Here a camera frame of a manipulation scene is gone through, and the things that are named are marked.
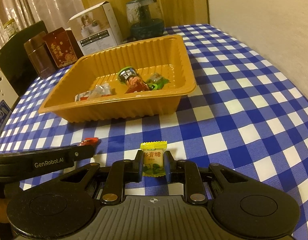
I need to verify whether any green candy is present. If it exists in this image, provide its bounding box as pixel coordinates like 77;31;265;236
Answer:
145;73;170;90

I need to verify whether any red gift box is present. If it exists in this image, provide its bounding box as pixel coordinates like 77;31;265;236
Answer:
43;27;83;68

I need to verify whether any orange plastic tray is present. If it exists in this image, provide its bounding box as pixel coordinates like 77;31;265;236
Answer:
39;35;196;122

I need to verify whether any yellow green candy packet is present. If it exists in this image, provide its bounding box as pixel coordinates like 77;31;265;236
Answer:
140;141;168;177

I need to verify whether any small glass jar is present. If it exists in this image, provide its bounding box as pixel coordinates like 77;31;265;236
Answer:
3;18;20;38

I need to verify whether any green glass jar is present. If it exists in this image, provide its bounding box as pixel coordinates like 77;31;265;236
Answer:
126;0;165;40

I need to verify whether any blue milk carton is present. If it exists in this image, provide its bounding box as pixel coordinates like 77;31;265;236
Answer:
0;100;12;136

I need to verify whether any brown metal tin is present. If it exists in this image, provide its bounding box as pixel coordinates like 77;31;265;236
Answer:
24;31;57;79

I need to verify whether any left hand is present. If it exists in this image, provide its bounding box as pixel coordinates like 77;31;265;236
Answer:
0;198;10;224

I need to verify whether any blue white checkered tablecloth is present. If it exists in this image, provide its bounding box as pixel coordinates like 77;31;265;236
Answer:
0;24;308;239

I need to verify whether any large red snack packet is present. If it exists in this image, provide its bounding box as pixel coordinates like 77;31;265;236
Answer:
74;90;93;102

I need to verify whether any clear wrapped brown cake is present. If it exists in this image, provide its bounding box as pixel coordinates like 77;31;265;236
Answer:
89;82;113;98

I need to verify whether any small red candy packet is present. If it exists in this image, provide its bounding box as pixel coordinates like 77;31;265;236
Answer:
79;137;99;147

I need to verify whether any white product box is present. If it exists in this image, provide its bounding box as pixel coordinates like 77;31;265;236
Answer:
68;1;123;56

